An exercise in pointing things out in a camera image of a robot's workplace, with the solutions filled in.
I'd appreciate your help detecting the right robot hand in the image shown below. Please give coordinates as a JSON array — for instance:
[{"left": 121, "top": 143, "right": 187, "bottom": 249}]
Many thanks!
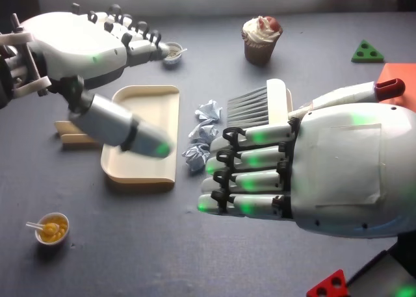
[{"left": 197, "top": 101, "right": 416, "bottom": 239}]

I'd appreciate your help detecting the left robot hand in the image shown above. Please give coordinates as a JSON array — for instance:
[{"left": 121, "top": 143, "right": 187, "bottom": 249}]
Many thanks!
[{"left": 18, "top": 3, "right": 175, "bottom": 160}]

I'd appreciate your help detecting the cream plastic dustpan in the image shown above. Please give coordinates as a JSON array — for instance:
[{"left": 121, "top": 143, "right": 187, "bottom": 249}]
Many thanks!
[{"left": 54, "top": 84, "right": 181, "bottom": 191}]

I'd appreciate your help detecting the paper ball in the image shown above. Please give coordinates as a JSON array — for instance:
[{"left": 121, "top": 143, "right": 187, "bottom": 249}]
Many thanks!
[
  {"left": 188, "top": 120, "right": 220, "bottom": 145},
  {"left": 194, "top": 99, "right": 223, "bottom": 122},
  {"left": 181, "top": 143, "right": 212, "bottom": 173}
]

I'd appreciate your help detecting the small blue-white bowl with spoon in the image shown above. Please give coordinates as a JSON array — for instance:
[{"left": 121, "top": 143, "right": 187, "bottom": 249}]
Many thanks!
[{"left": 162, "top": 42, "right": 189, "bottom": 67}]

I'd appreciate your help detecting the orange box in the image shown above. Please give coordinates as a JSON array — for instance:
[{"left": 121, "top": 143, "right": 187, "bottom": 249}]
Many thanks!
[{"left": 378, "top": 62, "right": 416, "bottom": 105}]

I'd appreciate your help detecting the green triangle block with holes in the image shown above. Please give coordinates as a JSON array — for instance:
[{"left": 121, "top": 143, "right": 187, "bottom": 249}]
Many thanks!
[{"left": 350, "top": 39, "right": 385, "bottom": 64}]

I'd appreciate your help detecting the red triangle block with holes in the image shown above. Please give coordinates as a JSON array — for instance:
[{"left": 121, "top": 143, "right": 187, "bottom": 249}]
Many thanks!
[{"left": 306, "top": 269, "right": 349, "bottom": 297}]

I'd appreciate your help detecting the toy cupcake with white frosting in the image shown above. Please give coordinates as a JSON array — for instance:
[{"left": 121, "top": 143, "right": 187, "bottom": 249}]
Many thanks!
[{"left": 240, "top": 16, "right": 283, "bottom": 66}]

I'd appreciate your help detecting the grey table cloth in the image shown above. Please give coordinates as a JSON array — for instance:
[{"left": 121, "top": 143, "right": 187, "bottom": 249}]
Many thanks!
[{"left": 0, "top": 10, "right": 416, "bottom": 297}]

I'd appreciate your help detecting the small bowl of yellow food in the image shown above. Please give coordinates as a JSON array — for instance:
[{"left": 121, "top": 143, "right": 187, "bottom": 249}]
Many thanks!
[{"left": 25, "top": 212, "right": 70, "bottom": 246}]

